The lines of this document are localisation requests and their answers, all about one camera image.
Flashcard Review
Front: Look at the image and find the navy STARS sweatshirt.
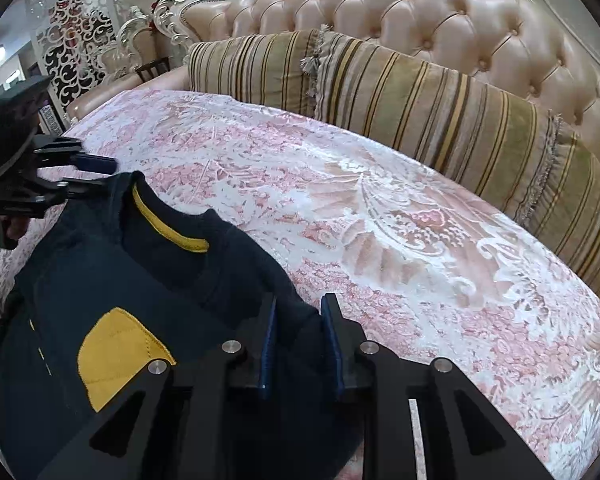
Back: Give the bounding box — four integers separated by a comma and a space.
0, 170, 366, 480

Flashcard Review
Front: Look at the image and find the pink white floral bedspread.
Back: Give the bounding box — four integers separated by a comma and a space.
0, 88, 600, 480

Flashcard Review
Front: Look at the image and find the operator left hand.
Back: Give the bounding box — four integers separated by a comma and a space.
0, 199, 31, 248

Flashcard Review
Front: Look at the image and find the white carved lattice screen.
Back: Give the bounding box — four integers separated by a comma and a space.
26, 0, 120, 114

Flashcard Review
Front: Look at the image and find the striped olive bolster pillow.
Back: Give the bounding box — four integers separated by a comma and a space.
188, 25, 329, 117

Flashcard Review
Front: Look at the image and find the pink leather armchair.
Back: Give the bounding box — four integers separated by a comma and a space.
67, 6, 185, 125

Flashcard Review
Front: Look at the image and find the tufted pink leather headboard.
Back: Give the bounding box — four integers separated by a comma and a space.
154, 0, 600, 159

